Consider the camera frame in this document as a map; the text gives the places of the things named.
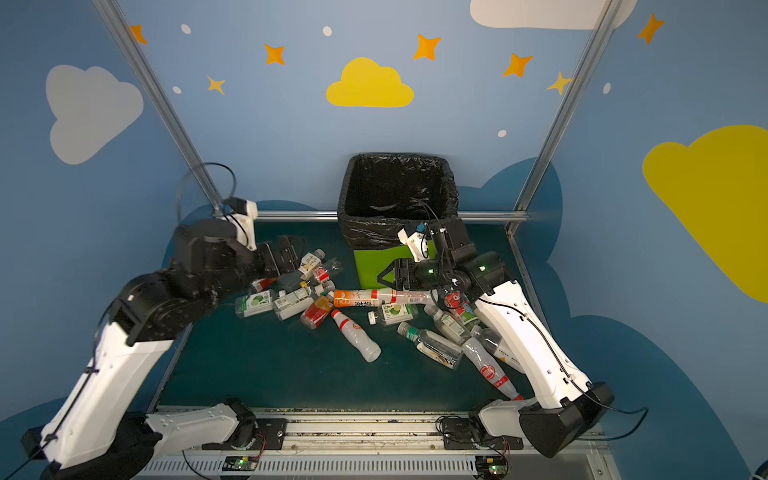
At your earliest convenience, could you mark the clear bottle red label yellow cap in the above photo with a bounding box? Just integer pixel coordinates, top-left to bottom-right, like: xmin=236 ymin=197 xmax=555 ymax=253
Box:
xmin=310 ymin=258 xmax=343 ymax=285

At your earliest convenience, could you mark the aluminium back frame rail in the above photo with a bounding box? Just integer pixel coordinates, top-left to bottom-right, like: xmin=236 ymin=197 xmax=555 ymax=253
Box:
xmin=256 ymin=210 xmax=529 ymax=224

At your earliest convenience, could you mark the small red yellow tea bottle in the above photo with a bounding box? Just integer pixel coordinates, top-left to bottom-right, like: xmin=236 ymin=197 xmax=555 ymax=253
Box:
xmin=300 ymin=295 xmax=334 ymax=330

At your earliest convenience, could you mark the clear lime juice bottle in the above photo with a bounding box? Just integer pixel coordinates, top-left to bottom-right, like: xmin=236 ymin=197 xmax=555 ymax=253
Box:
xmin=367 ymin=304 xmax=419 ymax=326
xmin=235 ymin=290 xmax=274 ymax=318

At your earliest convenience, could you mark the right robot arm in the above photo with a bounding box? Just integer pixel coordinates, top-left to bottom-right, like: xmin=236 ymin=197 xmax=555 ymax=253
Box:
xmin=377 ymin=218 xmax=615 ymax=458

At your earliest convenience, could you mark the clear lime juice bottle left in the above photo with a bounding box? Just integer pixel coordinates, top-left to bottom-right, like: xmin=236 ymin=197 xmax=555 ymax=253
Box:
xmin=235 ymin=290 xmax=274 ymax=318

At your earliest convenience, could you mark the red gold energy drink bottle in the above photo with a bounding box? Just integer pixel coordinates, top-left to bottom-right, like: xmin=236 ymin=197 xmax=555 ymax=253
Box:
xmin=250 ymin=277 xmax=278 ymax=293

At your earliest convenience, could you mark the aluminium frame post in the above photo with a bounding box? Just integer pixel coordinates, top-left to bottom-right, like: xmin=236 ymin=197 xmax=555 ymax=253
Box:
xmin=92 ymin=0 xmax=228 ymax=217
xmin=505 ymin=0 xmax=624 ymax=240

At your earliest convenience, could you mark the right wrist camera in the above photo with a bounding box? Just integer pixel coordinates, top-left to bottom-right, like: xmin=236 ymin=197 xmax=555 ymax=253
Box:
xmin=397 ymin=222 xmax=445 ymax=263

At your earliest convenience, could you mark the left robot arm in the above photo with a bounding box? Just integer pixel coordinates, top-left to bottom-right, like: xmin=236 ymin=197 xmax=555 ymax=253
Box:
xmin=22 ymin=219 xmax=307 ymax=479

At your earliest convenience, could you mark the clear lime juice bottle right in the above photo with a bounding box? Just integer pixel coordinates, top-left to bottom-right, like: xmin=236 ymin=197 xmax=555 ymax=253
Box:
xmin=367 ymin=304 xmax=419 ymax=326

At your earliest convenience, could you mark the green plastic bin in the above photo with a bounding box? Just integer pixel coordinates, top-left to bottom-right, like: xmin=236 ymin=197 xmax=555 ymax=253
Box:
xmin=347 ymin=238 xmax=413 ymax=289

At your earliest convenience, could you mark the aluminium right frame post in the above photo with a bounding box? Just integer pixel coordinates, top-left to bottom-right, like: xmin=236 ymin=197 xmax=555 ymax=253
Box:
xmin=505 ymin=0 xmax=624 ymax=240

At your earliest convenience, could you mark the clear bottle green cap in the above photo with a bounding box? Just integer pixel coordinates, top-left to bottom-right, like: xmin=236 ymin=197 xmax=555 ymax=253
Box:
xmin=397 ymin=322 xmax=463 ymax=370

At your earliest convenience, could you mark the white bottle red cap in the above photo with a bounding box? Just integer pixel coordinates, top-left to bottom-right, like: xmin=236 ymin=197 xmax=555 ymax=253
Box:
xmin=372 ymin=288 xmax=435 ymax=305
xmin=331 ymin=309 xmax=381 ymax=363

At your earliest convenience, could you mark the clear bottle red label right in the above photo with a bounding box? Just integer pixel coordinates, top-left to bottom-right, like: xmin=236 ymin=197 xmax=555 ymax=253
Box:
xmin=443 ymin=291 xmax=480 ymax=330

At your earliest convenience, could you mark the aluminium left frame post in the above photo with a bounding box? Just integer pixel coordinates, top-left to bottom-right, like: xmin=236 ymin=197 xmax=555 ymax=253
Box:
xmin=92 ymin=0 xmax=228 ymax=217

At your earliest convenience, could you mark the orange juice bottle back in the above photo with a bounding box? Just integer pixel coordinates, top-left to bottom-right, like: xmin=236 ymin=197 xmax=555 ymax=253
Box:
xmin=328 ymin=289 xmax=383 ymax=308

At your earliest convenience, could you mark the white bottle red logo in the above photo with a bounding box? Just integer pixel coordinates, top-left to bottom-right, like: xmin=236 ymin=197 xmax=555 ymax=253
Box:
xmin=462 ymin=338 xmax=524 ymax=401

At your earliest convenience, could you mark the clear square osmanthus tea bottle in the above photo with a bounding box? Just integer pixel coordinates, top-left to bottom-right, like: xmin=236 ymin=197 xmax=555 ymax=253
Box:
xmin=277 ymin=249 xmax=326 ymax=292

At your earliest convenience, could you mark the black bin liner bag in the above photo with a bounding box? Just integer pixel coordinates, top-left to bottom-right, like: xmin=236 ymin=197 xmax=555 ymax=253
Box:
xmin=337 ymin=153 xmax=459 ymax=250

